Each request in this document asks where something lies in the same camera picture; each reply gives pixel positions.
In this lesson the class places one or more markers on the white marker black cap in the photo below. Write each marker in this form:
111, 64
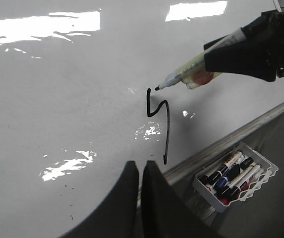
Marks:
232, 190

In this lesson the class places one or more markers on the white whiteboard with metal frame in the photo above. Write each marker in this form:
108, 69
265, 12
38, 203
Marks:
73, 81

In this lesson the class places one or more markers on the black marker cap in tray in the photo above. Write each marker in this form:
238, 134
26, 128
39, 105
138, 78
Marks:
246, 163

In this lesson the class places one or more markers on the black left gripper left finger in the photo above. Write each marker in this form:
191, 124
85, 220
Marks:
115, 216

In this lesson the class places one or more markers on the blue capped marker in tray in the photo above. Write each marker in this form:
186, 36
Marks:
228, 176

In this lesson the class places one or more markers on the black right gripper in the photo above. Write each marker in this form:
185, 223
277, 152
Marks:
256, 49

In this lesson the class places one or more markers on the white marker with taped grip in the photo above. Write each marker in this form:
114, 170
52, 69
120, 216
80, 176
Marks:
193, 73

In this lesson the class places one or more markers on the white plastic marker tray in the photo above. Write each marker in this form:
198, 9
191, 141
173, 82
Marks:
269, 170

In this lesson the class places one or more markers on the red capped marker in tray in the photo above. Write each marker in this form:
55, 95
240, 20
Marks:
246, 192

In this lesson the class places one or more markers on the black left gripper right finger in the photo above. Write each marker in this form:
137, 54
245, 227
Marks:
164, 215

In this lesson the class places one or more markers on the black capped marker in tray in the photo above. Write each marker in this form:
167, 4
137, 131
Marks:
216, 174

